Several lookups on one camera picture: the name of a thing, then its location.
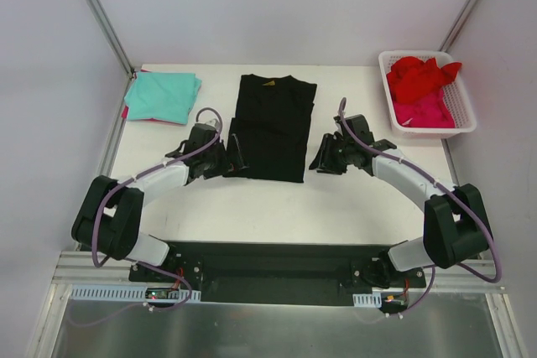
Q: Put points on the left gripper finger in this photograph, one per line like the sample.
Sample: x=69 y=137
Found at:
x=234 y=152
x=233 y=169

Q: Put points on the folded teal t-shirt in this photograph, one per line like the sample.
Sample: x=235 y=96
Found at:
x=190 y=85

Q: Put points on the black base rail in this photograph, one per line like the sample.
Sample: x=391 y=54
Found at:
x=286 y=274

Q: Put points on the white plastic basket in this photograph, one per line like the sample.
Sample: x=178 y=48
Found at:
x=455 y=98

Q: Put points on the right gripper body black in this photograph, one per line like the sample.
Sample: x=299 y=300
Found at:
x=328 y=153

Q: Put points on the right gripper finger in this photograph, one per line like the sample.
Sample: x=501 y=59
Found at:
x=332 y=166
x=324 y=152

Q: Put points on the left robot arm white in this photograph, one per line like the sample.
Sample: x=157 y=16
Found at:
x=110 y=215

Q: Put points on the aluminium frame post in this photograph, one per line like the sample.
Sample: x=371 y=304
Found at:
x=468 y=8
x=103 y=21

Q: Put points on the magenta t-shirt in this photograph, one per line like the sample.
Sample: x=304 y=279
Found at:
x=429 y=111

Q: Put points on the red t-shirt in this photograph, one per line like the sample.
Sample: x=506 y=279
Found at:
x=411 y=79

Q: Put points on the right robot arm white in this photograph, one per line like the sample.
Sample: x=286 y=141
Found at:
x=455 y=224

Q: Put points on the folded pink t-shirt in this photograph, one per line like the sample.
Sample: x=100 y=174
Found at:
x=155 y=96

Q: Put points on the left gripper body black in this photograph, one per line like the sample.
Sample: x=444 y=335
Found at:
x=224 y=158

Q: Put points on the left aluminium frame post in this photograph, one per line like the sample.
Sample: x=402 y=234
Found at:
x=103 y=21

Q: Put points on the right aluminium frame post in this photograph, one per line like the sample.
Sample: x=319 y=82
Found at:
x=468 y=8

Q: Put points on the black t-shirt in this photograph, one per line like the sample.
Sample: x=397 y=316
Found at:
x=272 y=125

